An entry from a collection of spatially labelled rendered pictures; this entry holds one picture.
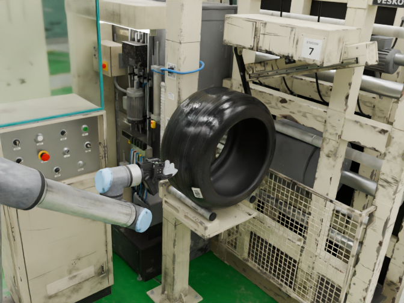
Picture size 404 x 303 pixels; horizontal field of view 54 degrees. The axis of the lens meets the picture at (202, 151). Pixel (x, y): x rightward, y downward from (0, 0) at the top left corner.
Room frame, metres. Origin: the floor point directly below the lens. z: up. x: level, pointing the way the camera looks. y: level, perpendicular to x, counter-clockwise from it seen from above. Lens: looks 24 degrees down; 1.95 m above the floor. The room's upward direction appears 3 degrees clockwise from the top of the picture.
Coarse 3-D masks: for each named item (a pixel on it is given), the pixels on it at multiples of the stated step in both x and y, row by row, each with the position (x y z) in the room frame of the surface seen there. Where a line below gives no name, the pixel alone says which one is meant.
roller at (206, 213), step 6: (174, 192) 1.80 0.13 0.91; (180, 192) 1.79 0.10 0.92; (180, 198) 1.76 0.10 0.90; (186, 198) 1.74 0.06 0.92; (192, 204) 1.69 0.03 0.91; (198, 204) 1.68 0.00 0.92; (198, 210) 1.66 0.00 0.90; (204, 210) 1.63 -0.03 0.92; (210, 210) 1.63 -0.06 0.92; (204, 216) 1.62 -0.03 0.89; (210, 216) 1.60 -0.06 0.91
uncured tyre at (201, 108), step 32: (192, 96) 1.78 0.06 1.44; (224, 96) 1.72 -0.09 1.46; (192, 128) 1.60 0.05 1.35; (224, 128) 1.60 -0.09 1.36; (256, 128) 1.98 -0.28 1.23; (192, 160) 1.53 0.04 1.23; (224, 160) 2.00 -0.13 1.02; (256, 160) 1.94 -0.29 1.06; (192, 192) 1.55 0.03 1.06; (224, 192) 1.83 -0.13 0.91
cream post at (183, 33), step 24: (168, 0) 2.00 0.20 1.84; (192, 0) 1.96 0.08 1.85; (168, 24) 1.99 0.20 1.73; (192, 24) 1.97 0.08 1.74; (168, 48) 1.99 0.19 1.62; (192, 48) 1.97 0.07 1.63; (168, 216) 1.97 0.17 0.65; (168, 240) 1.96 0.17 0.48; (168, 264) 1.96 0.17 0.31; (168, 288) 1.95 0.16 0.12
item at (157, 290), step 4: (156, 288) 2.06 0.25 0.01; (160, 288) 2.07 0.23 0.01; (188, 288) 2.08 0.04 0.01; (148, 292) 2.02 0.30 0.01; (152, 292) 2.01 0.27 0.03; (156, 292) 2.03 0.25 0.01; (160, 292) 2.03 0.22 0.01; (188, 292) 2.04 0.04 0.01; (192, 292) 2.04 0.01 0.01; (196, 292) 2.05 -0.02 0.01; (152, 296) 1.99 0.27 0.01; (156, 296) 1.99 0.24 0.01; (160, 296) 1.99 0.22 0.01; (188, 296) 2.00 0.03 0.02; (192, 296) 2.01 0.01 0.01; (196, 296) 2.00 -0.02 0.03; (200, 296) 2.01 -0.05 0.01; (156, 300) 1.96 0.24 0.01; (188, 300) 1.97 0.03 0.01; (192, 300) 1.98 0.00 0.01; (196, 300) 1.98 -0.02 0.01; (200, 300) 1.99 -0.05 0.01
